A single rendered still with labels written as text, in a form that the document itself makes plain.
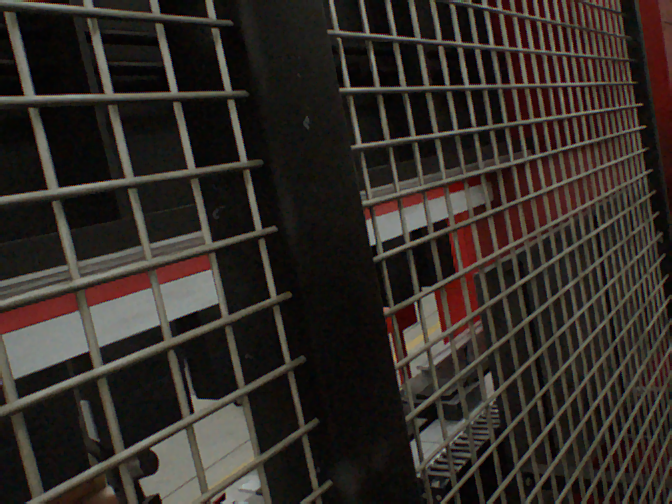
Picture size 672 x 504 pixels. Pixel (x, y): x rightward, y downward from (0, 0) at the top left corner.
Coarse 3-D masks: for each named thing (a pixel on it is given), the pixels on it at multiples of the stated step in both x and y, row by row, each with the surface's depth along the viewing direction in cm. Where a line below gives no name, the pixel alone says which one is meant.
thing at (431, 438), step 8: (488, 376) 155; (488, 384) 150; (488, 392) 145; (480, 400) 141; (432, 424) 134; (448, 424) 133; (456, 424) 132; (424, 432) 131; (432, 432) 130; (440, 432) 130; (448, 432) 129; (424, 440) 127; (432, 440) 127; (440, 440) 126; (424, 448) 124; (432, 448) 123; (416, 456) 121; (424, 456) 121; (416, 464) 118
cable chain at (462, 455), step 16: (480, 416) 120; (496, 416) 118; (464, 432) 115; (480, 432) 113; (496, 432) 113; (464, 448) 108; (480, 448) 108; (432, 464) 105; (464, 464) 103; (432, 480) 102; (448, 480) 99; (432, 496) 99
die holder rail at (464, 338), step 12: (480, 324) 209; (468, 336) 198; (480, 336) 201; (444, 348) 191; (456, 348) 188; (468, 348) 194; (480, 348) 200; (444, 360) 181; (468, 360) 195; (444, 372) 182; (468, 372) 192
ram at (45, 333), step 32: (480, 192) 208; (384, 224) 162; (416, 224) 174; (96, 288) 98; (128, 288) 103; (192, 288) 113; (0, 320) 87; (32, 320) 90; (64, 320) 94; (96, 320) 98; (128, 320) 102; (32, 352) 90; (64, 352) 93
